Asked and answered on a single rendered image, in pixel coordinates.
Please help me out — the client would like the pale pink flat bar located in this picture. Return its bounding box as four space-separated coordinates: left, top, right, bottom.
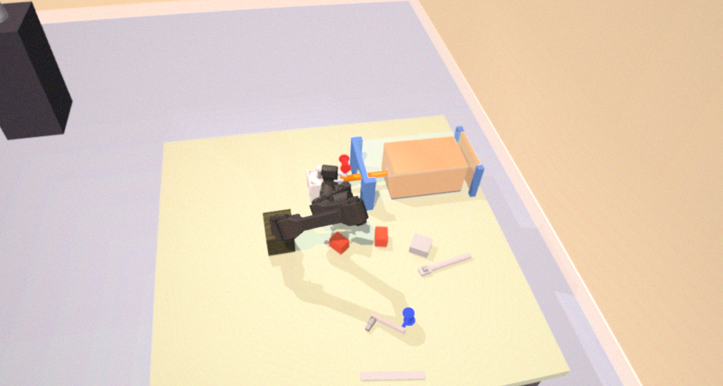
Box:
360 371 425 381

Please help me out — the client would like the crank handle with blue knob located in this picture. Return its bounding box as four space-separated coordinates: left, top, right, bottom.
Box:
365 307 416 334

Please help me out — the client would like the pale pink cube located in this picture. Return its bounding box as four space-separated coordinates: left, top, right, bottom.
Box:
409 233 433 258

